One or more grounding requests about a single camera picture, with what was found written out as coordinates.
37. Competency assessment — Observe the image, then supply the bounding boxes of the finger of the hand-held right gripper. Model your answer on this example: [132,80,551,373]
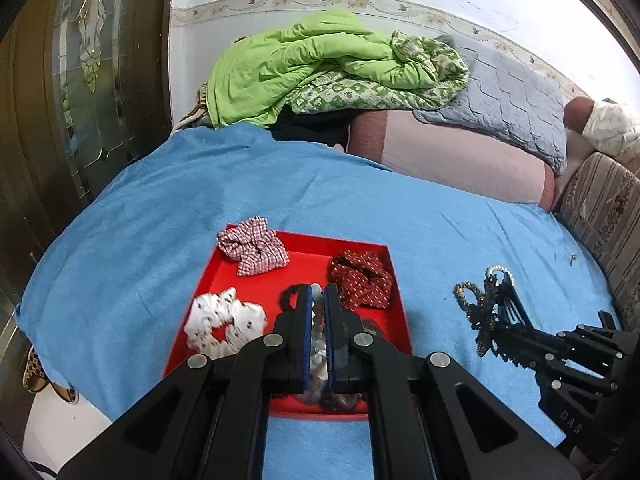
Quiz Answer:
[519,311,640,362]
[500,344,620,396]

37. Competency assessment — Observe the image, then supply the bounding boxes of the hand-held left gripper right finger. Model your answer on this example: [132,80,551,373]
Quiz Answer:
[322,284,581,480]

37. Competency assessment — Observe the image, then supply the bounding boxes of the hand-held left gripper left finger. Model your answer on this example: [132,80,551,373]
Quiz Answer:
[57,284,313,480]

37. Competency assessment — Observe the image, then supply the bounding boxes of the black thick hair tie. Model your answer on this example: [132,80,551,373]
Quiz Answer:
[277,282,313,322]

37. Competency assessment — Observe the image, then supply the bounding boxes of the black organza scrunchie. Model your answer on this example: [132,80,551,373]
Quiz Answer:
[295,389,367,414]

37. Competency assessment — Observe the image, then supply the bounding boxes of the dark red dotted scrunchie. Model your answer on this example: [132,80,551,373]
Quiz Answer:
[327,251,394,309]

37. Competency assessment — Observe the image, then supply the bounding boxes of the white cherry print scrunchie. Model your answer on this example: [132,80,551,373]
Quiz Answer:
[183,287,268,360]

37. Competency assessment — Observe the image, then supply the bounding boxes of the red tray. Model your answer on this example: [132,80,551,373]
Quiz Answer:
[162,223,413,421]

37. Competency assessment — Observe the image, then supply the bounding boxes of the red plaid scrunchie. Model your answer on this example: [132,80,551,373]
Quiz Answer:
[217,216,291,277]

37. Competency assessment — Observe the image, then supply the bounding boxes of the black hair claw clip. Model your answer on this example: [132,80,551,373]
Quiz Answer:
[454,264,538,368]

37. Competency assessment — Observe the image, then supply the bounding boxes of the striped sofa cushion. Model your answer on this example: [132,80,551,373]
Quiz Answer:
[559,152,640,333]

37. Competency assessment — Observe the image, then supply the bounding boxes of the blue blanket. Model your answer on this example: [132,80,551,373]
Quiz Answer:
[15,124,618,480]

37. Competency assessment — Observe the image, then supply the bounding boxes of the dark cloth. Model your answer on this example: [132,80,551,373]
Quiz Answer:
[270,109,353,153]

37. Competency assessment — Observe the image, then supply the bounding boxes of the white patterned pillow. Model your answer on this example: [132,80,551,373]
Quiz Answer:
[581,98,640,163]

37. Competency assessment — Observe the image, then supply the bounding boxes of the pink quilted cushion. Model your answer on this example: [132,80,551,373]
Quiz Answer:
[346,109,556,211]

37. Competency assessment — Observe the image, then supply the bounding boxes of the brown cushion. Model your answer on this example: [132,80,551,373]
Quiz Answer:
[564,97,596,136]

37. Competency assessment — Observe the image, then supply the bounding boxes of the beige patterned cloth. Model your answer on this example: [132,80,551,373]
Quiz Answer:
[172,82,216,133]

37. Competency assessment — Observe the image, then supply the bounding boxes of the grey quilted pillow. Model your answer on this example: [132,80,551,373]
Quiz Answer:
[412,34,568,176]

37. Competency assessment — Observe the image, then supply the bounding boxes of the checkered slipper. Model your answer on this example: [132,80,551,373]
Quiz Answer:
[22,345,80,405]

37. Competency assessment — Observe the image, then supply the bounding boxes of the green quilt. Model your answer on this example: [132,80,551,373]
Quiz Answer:
[206,9,471,128]

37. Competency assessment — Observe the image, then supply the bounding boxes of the wooden door with glass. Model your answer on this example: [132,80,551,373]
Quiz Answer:
[0,0,176,361]

